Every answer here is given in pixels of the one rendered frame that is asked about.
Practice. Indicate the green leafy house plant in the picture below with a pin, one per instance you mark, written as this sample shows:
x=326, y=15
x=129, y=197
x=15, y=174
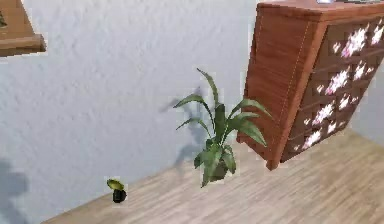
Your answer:
x=218, y=133

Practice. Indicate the small yellow-green potted plant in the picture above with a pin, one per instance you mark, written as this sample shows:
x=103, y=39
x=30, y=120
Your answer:
x=118, y=193

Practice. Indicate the brown wooden chest of drawers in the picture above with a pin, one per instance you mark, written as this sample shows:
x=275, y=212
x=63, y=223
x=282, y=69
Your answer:
x=286, y=66

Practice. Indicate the grey flat object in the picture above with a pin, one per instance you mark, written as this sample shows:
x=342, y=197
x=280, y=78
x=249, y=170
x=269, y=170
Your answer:
x=346, y=1

